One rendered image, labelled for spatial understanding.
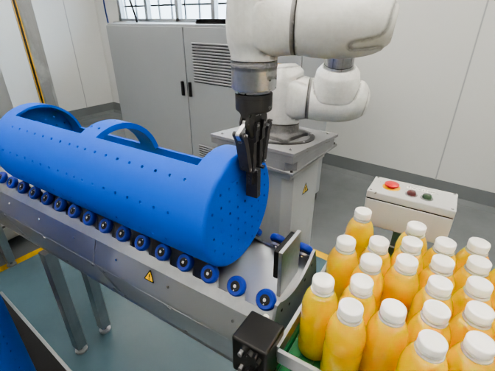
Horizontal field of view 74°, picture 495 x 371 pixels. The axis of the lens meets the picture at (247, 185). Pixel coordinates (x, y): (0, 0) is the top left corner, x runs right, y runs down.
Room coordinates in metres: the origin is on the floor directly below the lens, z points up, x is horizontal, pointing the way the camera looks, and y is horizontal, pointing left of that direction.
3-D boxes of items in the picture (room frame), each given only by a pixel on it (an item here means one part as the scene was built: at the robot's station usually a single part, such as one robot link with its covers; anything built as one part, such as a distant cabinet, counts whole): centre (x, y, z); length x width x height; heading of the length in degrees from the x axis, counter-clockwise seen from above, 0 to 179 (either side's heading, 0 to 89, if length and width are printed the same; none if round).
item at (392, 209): (0.73, -0.42, 1.05); 0.20 x 0.10 x 0.10; 58
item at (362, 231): (0.67, -0.28, 0.98); 0.07 x 0.07 x 0.17
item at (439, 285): (0.43, -0.34, 1.07); 0.04 x 0.04 x 0.02
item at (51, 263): (1.09, 0.84, 0.31); 0.06 x 0.06 x 0.63; 58
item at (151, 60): (3.07, 0.37, 0.72); 2.15 x 0.54 x 1.45; 53
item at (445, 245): (0.55, -0.41, 1.07); 0.04 x 0.04 x 0.02
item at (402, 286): (0.49, -0.31, 0.98); 0.07 x 0.07 x 0.17
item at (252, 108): (0.66, -0.01, 1.32); 0.08 x 0.07 x 0.09; 148
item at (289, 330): (0.55, -0.16, 0.96); 0.40 x 0.01 x 0.03; 148
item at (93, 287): (1.21, 0.76, 0.31); 0.06 x 0.06 x 0.63; 58
